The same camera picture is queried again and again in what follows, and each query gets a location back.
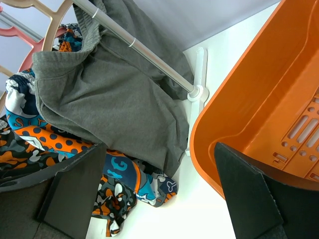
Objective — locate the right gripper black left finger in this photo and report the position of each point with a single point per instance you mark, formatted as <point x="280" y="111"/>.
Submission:
<point x="53" y="203"/>

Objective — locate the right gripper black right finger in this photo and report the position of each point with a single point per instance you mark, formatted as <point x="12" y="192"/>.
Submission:
<point x="265" y="202"/>

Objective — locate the orange black camouflage shorts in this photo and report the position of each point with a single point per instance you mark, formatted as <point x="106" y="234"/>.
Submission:
<point x="18" y="158"/>

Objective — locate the blue orange patterned shorts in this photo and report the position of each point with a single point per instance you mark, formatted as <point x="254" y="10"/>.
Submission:
<point x="148" y="183"/>

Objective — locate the pink plastic hanger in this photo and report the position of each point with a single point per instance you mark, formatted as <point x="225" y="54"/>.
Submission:
<point x="27" y="47"/>

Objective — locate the beige hanger with grey shorts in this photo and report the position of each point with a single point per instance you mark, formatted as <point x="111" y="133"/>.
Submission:
<point x="49" y="22"/>

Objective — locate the orange plastic basket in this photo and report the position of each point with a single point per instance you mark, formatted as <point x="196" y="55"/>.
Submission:
<point x="268" y="105"/>

